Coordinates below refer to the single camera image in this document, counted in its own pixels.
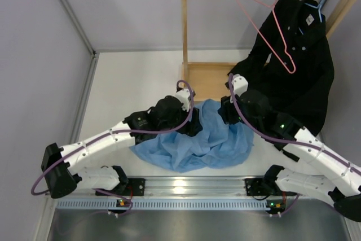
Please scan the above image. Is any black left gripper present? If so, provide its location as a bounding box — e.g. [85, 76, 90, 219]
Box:
[159, 104, 202, 137]

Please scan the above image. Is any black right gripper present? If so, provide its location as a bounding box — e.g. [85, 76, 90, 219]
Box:
[218, 90, 262, 132]

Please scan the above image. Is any light blue button shirt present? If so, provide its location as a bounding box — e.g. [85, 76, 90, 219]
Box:
[130, 99, 254, 173]

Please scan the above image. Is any pink wire hanger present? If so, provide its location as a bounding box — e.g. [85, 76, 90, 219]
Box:
[234, 0, 297, 74]

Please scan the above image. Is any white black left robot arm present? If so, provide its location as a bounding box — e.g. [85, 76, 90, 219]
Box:
[41, 95, 202, 199]

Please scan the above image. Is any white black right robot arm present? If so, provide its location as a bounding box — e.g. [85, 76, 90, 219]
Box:
[219, 90, 360, 222]

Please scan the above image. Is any black button shirt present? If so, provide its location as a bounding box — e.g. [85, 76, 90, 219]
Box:
[230, 0, 334, 135]

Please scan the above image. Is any wooden clothes rack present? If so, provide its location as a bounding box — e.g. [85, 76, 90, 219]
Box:
[179, 0, 361, 107]

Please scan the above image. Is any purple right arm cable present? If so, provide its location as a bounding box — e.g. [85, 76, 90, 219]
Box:
[227, 73, 361, 177]

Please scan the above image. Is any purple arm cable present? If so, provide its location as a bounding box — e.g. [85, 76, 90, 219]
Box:
[30, 80, 195, 196]
[227, 73, 361, 177]

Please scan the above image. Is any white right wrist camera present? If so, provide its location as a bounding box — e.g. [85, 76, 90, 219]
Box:
[226, 74, 248, 96]

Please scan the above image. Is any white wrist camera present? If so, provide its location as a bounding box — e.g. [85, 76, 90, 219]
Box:
[226, 74, 248, 96]
[175, 89, 195, 112]

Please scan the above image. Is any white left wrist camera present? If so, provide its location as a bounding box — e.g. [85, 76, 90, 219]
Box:
[175, 89, 195, 112]

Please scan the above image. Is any aluminium mounting rail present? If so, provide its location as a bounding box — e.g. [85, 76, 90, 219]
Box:
[45, 175, 350, 199]

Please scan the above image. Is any grey slotted cable duct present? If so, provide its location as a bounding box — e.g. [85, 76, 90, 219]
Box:
[56, 198, 282, 211]

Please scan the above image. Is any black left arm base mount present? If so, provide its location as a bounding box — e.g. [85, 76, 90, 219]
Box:
[106, 178, 146, 196]

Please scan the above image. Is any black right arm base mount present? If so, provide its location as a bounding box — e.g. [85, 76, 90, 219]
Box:
[244, 178, 297, 199]

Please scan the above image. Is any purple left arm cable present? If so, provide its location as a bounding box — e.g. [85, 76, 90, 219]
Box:
[30, 80, 195, 196]

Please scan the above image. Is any blue wire hanger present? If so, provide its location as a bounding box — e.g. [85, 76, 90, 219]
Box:
[299, 0, 327, 35]

